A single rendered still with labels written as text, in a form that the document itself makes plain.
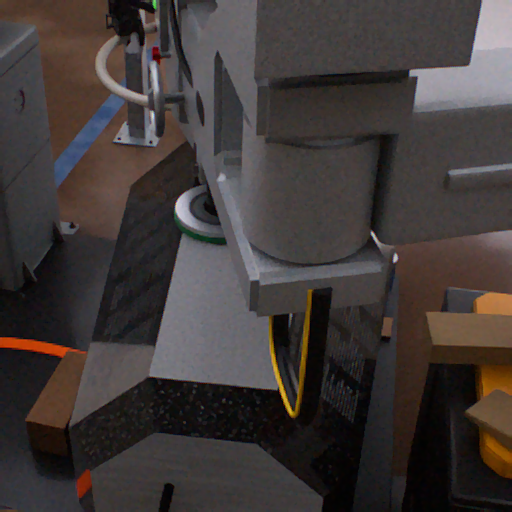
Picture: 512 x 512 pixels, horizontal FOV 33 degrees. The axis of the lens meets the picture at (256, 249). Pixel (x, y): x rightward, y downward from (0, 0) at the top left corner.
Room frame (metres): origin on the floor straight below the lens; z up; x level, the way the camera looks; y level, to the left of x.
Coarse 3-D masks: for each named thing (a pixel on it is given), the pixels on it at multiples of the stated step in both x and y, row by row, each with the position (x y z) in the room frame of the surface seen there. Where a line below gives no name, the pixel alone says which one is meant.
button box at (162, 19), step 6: (162, 0) 1.67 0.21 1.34; (162, 6) 1.67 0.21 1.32; (162, 12) 1.67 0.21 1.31; (162, 18) 1.67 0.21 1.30; (162, 24) 1.67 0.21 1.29; (162, 30) 1.67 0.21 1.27; (156, 36) 1.74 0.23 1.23; (162, 36) 1.67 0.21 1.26; (162, 42) 1.67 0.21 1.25; (168, 42) 1.67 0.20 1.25; (162, 48) 1.67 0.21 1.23; (168, 48) 1.67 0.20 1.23
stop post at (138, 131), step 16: (144, 16) 3.54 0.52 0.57; (144, 48) 3.51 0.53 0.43; (128, 64) 3.48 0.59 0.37; (144, 64) 3.50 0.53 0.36; (128, 80) 3.48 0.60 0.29; (144, 80) 3.49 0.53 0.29; (128, 112) 3.48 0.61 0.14; (144, 112) 3.47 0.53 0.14; (128, 128) 3.56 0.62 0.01; (144, 128) 3.47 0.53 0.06; (128, 144) 3.42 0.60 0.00; (144, 144) 3.41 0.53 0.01
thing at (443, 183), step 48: (432, 96) 1.01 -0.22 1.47; (480, 96) 1.02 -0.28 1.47; (384, 144) 0.99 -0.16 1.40; (432, 144) 0.98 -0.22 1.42; (480, 144) 1.00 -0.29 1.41; (384, 192) 0.98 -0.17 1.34; (432, 192) 0.98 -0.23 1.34; (480, 192) 1.00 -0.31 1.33; (384, 240) 0.97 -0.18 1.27; (432, 240) 0.99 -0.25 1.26
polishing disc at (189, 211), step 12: (192, 192) 1.73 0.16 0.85; (204, 192) 1.73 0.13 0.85; (180, 204) 1.67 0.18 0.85; (192, 204) 1.67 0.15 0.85; (180, 216) 1.62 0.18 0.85; (192, 216) 1.62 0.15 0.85; (204, 216) 1.63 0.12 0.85; (192, 228) 1.58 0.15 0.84; (204, 228) 1.58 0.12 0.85; (216, 228) 1.58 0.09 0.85
